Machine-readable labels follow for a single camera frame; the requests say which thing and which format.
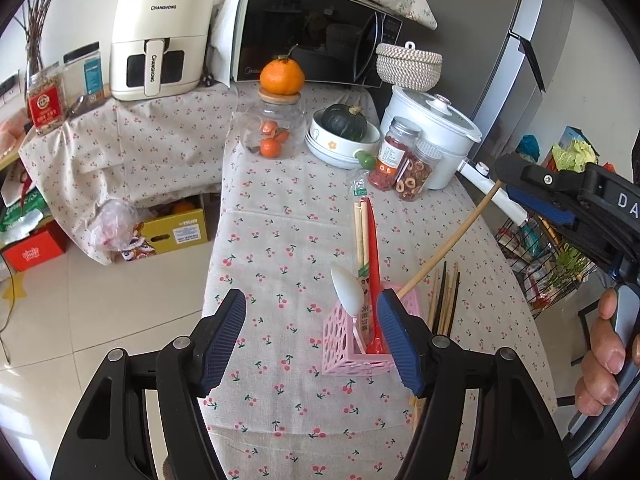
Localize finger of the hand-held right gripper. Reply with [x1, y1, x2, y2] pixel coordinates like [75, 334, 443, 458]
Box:
[495, 153, 598, 197]
[505, 186, 621, 267]

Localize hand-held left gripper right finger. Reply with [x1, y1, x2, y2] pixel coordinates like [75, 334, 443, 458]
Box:
[376, 290, 573, 480]

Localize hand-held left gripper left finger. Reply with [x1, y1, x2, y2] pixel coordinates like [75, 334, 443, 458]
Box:
[50, 288, 247, 480]

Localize black chopstick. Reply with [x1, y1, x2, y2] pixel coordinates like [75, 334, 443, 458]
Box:
[428, 261, 448, 334]
[444, 271, 461, 337]

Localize pink plastic utensil holder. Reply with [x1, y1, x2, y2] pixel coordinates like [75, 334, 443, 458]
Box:
[321, 284, 421, 377]

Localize red plastic spoon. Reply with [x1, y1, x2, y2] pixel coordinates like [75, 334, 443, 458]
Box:
[361, 197, 389, 356]

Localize white plastic spoon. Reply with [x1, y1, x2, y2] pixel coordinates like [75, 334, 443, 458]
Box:
[330, 264, 364, 319]

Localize light bamboo chopstick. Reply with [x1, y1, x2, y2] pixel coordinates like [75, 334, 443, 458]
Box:
[397, 180, 502, 298]

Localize pair of chopsticks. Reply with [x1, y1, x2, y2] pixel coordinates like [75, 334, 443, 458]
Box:
[350, 170, 374, 333]

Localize person's right hand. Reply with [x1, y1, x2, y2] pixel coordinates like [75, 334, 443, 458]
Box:
[574, 289, 640, 417]

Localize teal plastic bag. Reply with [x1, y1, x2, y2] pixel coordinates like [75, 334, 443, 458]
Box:
[516, 134, 541, 164]

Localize napa cabbage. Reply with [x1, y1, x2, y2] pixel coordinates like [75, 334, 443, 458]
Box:
[550, 140, 599, 172]

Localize blue cardboard box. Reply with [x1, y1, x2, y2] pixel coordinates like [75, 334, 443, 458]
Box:
[557, 125, 592, 152]

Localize green leafy herbs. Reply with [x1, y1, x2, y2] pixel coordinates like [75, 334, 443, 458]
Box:
[554, 249, 587, 282]

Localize white electric cooking pot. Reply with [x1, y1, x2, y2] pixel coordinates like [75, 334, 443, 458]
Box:
[380, 85, 529, 226]

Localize jar of dried fruit rings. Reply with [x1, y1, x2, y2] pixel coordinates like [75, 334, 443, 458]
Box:
[395, 140, 444, 203]

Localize yellow cardboard box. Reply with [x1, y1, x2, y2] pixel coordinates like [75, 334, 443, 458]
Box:
[134, 207, 209, 262]

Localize printed snack package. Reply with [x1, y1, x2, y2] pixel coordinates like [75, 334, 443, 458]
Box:
[119, 237, 152, 264]

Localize jar of red dried berries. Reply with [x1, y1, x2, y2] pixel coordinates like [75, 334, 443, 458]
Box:
[369, 116, 422, 192]

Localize grey refrigerator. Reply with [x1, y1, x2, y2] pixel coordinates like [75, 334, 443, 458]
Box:
[390, 0, 577, 181]

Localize clear plastic bag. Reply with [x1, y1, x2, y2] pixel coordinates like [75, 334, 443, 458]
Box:
[90, 198, 144, 254]

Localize woven basket with lid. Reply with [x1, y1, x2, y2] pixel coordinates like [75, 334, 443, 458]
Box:
[375, 41, 444, 92]

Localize dark green squash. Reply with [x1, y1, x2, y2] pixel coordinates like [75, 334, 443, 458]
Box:
[321, 104, 371, 142]

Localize white flower print bowl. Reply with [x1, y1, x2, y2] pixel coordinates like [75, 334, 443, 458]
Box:
[305, 109, 382, 170]

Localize red cardboard box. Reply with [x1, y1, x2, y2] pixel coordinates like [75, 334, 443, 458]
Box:
[2, 233, 69, 272]

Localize yellow star floor sticker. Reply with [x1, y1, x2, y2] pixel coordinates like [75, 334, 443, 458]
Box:
[0, 272, 32, 307]

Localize glass jar with wooden lid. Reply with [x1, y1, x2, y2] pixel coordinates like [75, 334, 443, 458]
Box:
[235, 87, 307, 160]

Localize green and white bag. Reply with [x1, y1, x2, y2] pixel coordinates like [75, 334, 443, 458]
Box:
[0, 189, 47, 247]

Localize black microwave oven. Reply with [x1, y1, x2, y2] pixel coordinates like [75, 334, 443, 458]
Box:
[229, 0, 406, 90]

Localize large orange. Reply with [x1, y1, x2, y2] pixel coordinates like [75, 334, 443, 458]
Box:
[259, 45, 306, 96]

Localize metal spoon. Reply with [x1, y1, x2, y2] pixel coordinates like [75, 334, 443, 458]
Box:
[64, 94, 87, 122]

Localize glass jar with red label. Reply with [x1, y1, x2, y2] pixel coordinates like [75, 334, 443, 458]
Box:
[26, 62, 69, 136]

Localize pink cloth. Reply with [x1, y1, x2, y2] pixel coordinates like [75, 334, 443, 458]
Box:
[0, 109, 32, 157]

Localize clear container with blue label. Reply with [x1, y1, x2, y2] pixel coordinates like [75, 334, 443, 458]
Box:
[62, 41, 109, 111]

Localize white cloth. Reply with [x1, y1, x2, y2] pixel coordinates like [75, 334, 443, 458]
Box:
[209, 0, 247, 86]

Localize cream air fryer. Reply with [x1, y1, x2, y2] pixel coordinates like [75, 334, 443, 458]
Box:
[109, 0, 218, 102]

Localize dried branches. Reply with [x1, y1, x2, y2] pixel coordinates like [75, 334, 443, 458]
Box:
[14, 0, 76, 79]

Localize black wire rack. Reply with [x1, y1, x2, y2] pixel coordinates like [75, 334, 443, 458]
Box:
[494, 205, 602, 319]

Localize wall power strip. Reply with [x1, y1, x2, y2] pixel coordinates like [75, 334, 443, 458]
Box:
[0, 72, 24, 107]

